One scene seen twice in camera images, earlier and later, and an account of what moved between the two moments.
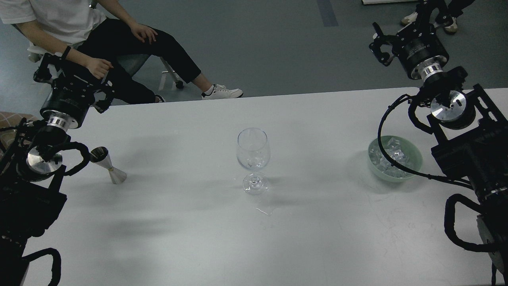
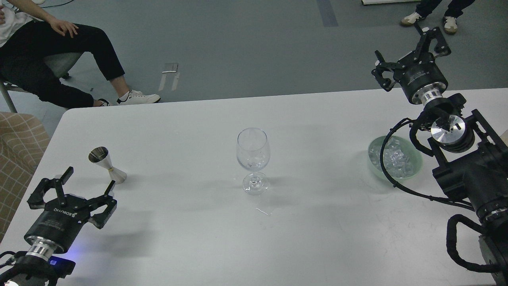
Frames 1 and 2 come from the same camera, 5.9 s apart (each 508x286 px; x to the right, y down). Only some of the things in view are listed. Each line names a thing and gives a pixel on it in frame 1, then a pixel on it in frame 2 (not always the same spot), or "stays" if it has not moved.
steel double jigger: [100, 155] stays
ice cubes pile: [394, 148] stays
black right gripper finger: [383, 57] → [386, 83]
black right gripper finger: [423, 8] → [440, 49]
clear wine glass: [253, 151] stays
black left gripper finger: [103, 96] → [99, 220]
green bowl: [401, 151] stays
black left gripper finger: [43, 74] → [36, 201]
